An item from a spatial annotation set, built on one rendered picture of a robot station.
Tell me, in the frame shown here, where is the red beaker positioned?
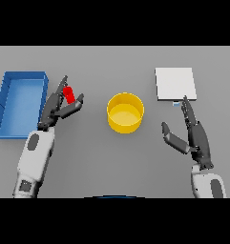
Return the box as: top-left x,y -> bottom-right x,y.
62,86 -> 76,105

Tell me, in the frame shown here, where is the yellow bowl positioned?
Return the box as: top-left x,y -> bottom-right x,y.
106,91 -> 146,134

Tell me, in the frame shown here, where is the pale square measuring scale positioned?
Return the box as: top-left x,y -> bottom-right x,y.
155,67 -> 198,107

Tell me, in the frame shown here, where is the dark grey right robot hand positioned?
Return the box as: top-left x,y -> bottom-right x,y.
160,95 -> 215,172

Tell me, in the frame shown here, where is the blue tray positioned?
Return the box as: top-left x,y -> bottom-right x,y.
0,71 -> 50,140

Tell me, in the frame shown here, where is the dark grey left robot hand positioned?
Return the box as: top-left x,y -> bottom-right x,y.
36,74 -> 85,132

